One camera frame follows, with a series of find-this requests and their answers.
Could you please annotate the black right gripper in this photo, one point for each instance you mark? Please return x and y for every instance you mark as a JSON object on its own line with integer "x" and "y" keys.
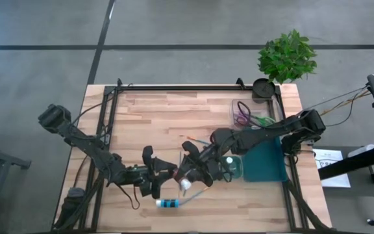
{"x": 209, "y": 162}

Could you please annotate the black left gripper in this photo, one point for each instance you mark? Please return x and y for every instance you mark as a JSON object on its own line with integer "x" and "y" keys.
{"x": 141, "y": 175}

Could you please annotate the brown paint bottle white cap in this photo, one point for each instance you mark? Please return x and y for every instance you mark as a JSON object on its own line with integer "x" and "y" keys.
{"x": 186, "y": 185}

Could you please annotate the blue paint bottle white cap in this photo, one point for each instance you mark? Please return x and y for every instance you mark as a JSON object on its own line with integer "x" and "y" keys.
{"x": 169, "y": 203}

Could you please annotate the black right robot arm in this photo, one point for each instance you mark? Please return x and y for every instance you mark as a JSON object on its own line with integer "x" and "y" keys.
{"x": 271, "y": 133}

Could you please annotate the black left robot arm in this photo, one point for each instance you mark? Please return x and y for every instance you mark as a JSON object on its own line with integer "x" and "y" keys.
{"x": 86, "y": 146}

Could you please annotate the small green plastic tray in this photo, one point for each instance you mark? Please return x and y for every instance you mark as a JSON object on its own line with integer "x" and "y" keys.
{"x": 239, "y": 170}

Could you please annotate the large teal plastic tray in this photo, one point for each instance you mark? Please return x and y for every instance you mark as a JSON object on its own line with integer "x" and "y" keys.
{"x": 265, "y": 162}

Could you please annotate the clear plastic container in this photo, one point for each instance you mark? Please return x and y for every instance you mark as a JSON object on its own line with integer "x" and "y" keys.
{"x": 258, "y": 107}

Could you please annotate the black plant pot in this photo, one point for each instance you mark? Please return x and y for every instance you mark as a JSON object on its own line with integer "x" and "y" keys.
{"x": 263, "y": 90}

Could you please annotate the white printed paper sheet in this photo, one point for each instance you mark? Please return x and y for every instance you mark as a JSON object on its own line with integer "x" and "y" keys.
{"x": 331, "y": 175}

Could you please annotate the green leafy plant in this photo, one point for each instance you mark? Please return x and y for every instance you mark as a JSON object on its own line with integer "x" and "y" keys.
{"x": 286, "y": 58}

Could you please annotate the white box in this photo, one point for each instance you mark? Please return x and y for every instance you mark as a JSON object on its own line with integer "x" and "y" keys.
{"x": 362, "y": 150}

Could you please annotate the black metal table frame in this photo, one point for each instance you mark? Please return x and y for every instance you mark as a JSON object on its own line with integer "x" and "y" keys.
{"x": 174, "y": 87}

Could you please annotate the black frame clamp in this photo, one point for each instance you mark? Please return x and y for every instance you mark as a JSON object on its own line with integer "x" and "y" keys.
{"x": 119, "y": 83}
{"x": 240, "y": 83}

